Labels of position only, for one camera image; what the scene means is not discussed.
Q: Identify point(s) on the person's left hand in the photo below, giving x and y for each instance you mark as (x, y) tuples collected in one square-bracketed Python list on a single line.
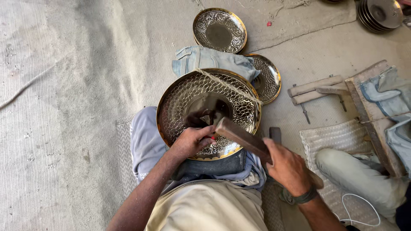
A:
[(188, 141)]

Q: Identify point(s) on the person's right hand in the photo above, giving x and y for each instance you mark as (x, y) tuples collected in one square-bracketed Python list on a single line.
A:
[(289, 170)]

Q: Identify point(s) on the small red-marked punch tool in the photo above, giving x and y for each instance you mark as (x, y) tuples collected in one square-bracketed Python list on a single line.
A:
[(210, 137)]

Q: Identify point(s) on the wooden mallet stick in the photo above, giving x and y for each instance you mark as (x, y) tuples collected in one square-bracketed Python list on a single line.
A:
[(240, 136)]

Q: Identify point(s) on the dark wrist band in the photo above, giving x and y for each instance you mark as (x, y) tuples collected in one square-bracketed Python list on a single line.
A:
[(305, 196)]

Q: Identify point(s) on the dark denim pad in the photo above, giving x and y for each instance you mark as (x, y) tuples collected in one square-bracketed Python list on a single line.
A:
[(215, 165)]

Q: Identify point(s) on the person's grey trousers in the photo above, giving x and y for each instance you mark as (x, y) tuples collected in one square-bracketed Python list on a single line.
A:
[(146, 144)]

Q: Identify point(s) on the large engraved brass plate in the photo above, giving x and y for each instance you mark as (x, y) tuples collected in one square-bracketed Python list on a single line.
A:
[(199, 96)]

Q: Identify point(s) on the bubble wrap mat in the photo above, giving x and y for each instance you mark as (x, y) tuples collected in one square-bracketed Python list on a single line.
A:
[(334, 138)]

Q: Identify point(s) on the person's beige shirt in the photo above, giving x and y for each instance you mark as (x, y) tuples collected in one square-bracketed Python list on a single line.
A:
[(208, 208)]

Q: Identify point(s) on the light denim cloth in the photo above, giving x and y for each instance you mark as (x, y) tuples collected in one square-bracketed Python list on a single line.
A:
[(208, 61)]

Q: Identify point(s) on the wooden clamp with bolts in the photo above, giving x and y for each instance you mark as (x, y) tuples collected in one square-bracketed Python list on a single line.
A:
[(316, 89)]

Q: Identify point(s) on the small engraved brass plate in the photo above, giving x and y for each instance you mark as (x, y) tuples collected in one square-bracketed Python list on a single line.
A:
[(269, 80)]

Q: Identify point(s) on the wooden board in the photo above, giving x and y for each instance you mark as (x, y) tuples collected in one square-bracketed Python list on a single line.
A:
[(369, 118)]

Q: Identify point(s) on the engraved brass plate dark centre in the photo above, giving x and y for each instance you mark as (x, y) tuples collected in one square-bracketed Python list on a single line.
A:
[(220, 30)]

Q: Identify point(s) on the denim cloth with seams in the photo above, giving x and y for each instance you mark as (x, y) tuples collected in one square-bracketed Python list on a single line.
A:
[(391, 96)]

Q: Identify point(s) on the stack of metal plates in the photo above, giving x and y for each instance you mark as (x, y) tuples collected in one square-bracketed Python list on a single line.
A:
[(382, 14)]

